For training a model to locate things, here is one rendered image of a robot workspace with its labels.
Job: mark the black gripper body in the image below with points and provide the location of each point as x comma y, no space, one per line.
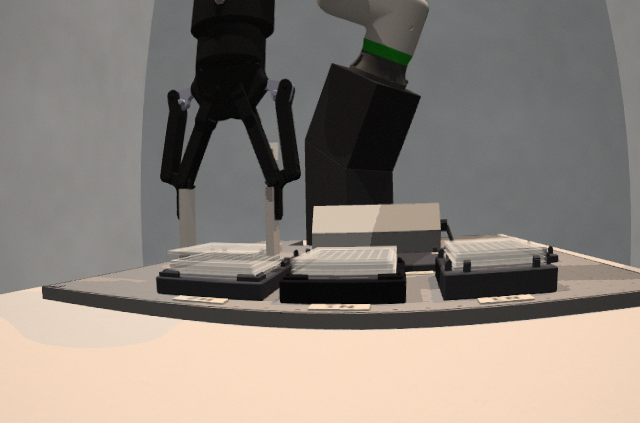
230,54

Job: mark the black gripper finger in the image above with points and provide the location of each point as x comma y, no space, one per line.
282,92
178,103

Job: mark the white button panel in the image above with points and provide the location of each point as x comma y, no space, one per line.
413,228

